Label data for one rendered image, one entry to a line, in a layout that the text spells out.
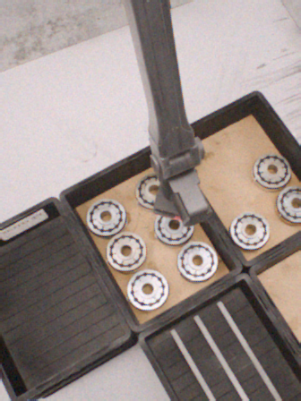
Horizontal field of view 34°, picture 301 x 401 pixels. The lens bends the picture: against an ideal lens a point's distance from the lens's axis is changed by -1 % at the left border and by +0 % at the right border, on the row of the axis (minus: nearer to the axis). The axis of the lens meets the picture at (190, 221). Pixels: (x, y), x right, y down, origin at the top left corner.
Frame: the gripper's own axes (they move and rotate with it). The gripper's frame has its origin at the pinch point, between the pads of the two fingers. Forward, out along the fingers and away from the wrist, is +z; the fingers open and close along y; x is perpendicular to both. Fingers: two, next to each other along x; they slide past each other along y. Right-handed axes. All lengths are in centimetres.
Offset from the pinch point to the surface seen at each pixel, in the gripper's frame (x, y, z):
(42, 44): 97, 99, 110
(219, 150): -5.5, 25.8, 24.4
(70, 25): 87, 114, 110
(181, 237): -1.8, -1.9, 20.8
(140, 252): 7.2, -8.5, 20.5
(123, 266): 10.3, -12.9, 20.8
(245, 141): -11.9, 30.4, 24.5
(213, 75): 3, 58, 38
